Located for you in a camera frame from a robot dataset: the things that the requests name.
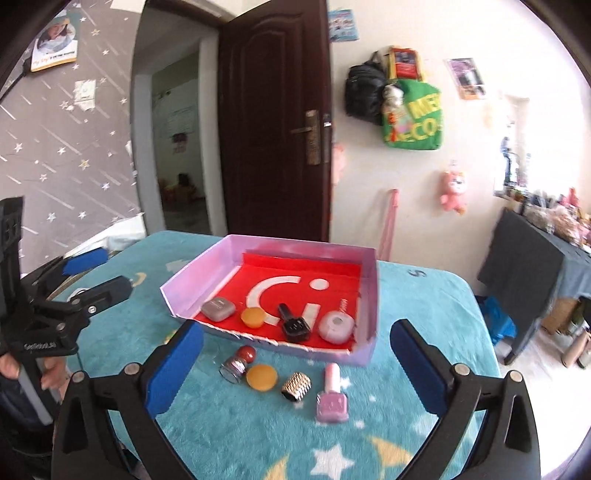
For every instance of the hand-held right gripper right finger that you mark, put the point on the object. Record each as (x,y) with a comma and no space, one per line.
(418,369)

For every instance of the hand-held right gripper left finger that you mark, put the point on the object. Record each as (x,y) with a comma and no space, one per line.
(174,369)

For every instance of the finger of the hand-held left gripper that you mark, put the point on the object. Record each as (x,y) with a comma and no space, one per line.
(85,264)
(108,290)

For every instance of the silver glitter jar red cap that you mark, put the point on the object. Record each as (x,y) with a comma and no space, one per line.
(236,365)

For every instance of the brown earbud case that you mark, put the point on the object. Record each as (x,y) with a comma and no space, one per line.
(218,308)

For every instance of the amber round soap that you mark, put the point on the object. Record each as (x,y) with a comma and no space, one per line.
(262,378)
(253,317)

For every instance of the pink nail polish bottle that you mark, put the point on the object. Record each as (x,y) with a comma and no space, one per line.
(332,400)

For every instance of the white round earbud case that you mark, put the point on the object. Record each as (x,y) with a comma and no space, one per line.
(336,326)

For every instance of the studded black gold cap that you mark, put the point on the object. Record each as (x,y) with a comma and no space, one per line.
(296,387)

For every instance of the black nail polish bottle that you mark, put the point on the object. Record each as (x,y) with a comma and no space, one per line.
(292,322)

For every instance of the purple cardboard box red inside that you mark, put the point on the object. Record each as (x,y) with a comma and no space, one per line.
(300,286)

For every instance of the person's left hand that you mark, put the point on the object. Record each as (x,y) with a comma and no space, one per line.
(53,376)

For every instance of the teal moon star blanket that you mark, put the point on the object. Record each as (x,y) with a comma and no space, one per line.
(240,429)

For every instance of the blue plastic bag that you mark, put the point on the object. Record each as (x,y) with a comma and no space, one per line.
(501,318)

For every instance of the dark cloth covered table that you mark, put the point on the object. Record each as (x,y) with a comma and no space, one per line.
(526,272)

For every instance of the pink stick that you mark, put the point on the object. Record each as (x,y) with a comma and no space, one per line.
(392,221)

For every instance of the hallway notice board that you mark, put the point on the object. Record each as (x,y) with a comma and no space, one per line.
(180,122)

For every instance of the clutter of table items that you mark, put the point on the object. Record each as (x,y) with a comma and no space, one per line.
(554,217)

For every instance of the pale pink plush toy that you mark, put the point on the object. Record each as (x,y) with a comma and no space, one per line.
(339,161)

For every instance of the dark brown door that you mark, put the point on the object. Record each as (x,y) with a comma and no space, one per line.
(277,120)

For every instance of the red tassel charm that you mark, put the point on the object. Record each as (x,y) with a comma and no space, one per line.
(392,124)

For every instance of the green tote bag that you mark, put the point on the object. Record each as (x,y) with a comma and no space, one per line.
(415,121)

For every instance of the white plush charm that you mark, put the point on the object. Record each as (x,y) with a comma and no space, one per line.
(394,96)

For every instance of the black backpack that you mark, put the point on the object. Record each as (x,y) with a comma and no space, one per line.
(364,94)

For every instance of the red hanging calendar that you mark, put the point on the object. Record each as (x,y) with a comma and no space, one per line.
(405,64)

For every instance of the portrait wall poster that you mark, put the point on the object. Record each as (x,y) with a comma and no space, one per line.
(53,39)

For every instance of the wall mirror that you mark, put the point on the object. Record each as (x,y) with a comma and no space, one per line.
(512,143)

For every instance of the wall photo print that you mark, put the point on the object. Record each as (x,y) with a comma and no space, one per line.
(466,78)

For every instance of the blue wall poster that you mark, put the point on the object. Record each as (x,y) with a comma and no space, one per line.
(344,25)

